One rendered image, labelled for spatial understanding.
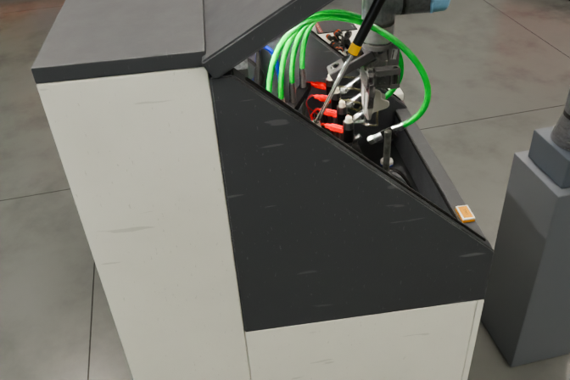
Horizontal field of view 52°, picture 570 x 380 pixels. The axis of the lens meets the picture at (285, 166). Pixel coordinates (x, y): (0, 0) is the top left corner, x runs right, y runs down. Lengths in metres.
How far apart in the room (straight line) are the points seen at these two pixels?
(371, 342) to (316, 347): 0.14
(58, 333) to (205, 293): 1.40
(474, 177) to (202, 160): 2.32
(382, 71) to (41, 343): 1.81
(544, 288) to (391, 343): 0.75
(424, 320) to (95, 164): 0.86
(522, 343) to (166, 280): 1.44
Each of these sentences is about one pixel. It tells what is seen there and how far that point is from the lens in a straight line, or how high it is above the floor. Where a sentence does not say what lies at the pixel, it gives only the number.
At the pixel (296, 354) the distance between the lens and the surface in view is 1.52.
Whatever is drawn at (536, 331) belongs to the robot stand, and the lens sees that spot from 2.32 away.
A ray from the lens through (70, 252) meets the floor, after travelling 3.00.
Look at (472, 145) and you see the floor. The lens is 3.51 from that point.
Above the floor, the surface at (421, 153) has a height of 0.95.
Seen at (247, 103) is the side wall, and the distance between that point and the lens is 1.04.
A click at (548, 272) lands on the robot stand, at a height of 0.48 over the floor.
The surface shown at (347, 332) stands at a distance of 1.48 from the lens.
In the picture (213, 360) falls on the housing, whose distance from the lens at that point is 1.50.
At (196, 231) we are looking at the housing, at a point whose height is 1.12.
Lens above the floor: 1.90
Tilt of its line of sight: 35 degrees down
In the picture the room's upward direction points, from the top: 4 degrees counter-clockwise
